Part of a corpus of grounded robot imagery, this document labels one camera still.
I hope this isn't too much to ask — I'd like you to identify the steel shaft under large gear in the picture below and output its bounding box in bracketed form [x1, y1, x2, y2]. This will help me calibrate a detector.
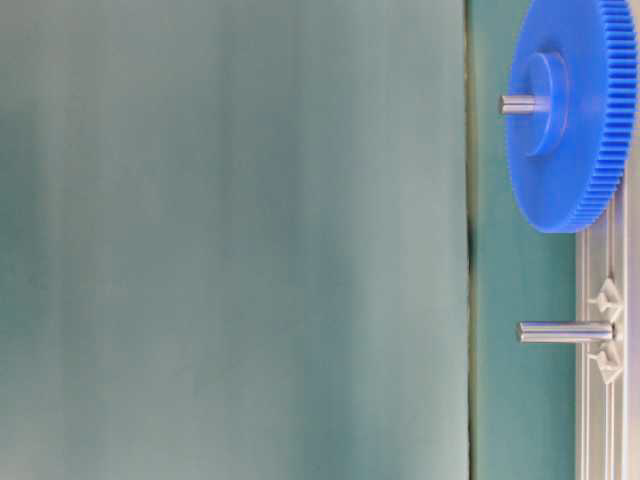
[498, 94, 551, 115]

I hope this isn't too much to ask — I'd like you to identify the free steel shaft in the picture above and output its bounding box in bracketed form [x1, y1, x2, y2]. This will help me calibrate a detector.
[516, 322, 615, 344]

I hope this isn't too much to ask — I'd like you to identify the large blue plastic gear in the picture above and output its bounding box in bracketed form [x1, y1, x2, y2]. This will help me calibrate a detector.
[505, 1, 639, 233]

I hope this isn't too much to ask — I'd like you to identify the aluminium extrusion rail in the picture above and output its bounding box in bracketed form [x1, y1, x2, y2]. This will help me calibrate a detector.
[574, 188, 640, 480]

